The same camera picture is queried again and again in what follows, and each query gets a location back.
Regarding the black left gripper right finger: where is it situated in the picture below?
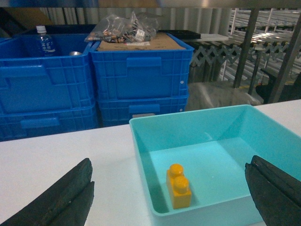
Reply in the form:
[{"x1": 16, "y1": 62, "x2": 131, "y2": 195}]
[{"x1": 245, "y1": 155, "x2": 301, "y2": 226}]

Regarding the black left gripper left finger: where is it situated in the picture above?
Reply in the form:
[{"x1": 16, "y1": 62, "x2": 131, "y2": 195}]
[{"x1": 1, "y1": 158, "x2": 95, "y2": 226}]

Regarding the yellow toy block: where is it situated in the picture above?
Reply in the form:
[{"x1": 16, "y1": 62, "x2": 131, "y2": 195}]
[{"x1": 166, "y1": 163, "x2": 192, "y2": 209}]

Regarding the teal plastic tray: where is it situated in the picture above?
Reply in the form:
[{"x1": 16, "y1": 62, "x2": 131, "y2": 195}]
[{"x1": 129, "y1": 105, "x2": 301, "y2": 226}]

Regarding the lower left blue crate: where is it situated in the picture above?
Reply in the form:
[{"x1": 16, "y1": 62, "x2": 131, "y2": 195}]
[{"x1": 0, "y1": 105, "x2": 99, "y2": 141}]

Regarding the blue crate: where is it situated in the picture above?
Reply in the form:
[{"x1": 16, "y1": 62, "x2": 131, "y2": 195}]
[
  {"x1": 90, "y1": 34, "x2": 194, "y2": 100},
  {"x1": 0, "y1": 105, "x2": 99, "y2": 141},
  {"x1": 97, "y1": 92, "x2": 189, "y2": 127},
  {"x1": 0, "y1": 34, "x2": 95, "y2": 114}
]

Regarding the lower right blue crate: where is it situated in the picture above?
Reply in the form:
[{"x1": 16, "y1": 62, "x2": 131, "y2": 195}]
[{"x1": 97, "y1": 92, "x2": 189, "y2": 127}]

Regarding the upper left blue crate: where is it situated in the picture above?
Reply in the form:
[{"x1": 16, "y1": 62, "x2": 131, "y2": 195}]
[{"x1": 0, "y1": 34, "x2": 95, "y2": 114}]

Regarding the upper right blue crate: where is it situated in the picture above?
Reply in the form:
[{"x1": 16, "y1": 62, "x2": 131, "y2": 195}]
[{"x1": 90, "y1": 34, "x2": 194, "y2": 100}]

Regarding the grey expandable roller conveyor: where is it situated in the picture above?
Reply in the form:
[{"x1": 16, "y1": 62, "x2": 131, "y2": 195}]
[{"x1": 190, "y1": 41, "x2": 289, "y2": 66}]

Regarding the clear plastic water bottle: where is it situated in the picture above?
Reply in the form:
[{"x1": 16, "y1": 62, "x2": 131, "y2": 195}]
[{"x1": 36, "y1": 25, "x2": 56, "y2": 57}]

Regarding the brown cardboard sheet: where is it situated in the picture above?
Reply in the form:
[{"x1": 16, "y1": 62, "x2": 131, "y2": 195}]
[{"x1": 96, "y1": 33, "x2": 185, "y2": 51}]

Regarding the black tray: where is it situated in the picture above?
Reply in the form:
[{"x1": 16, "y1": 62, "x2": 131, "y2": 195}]
[{"x1": 158, "y1": 30, "x2": 201, "y2": 40}]

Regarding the bag of small parts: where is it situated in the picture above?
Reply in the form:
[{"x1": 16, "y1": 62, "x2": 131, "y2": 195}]
[{"x1": 85, "y1": 12, "x2": 162, "y2": 43}]

